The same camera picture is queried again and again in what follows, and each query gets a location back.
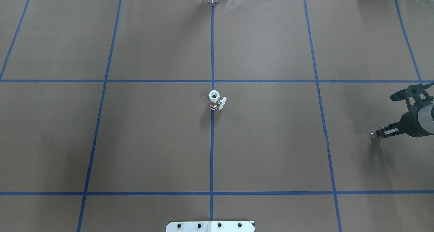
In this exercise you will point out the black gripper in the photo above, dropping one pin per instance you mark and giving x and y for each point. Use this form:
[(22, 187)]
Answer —
[(409, 124)]

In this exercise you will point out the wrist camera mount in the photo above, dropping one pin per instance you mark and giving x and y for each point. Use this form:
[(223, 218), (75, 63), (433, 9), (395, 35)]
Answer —
[(415, 96)]

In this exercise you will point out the white camera pole stand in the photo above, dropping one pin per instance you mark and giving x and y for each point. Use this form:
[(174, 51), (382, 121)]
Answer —
[(210, 226)]

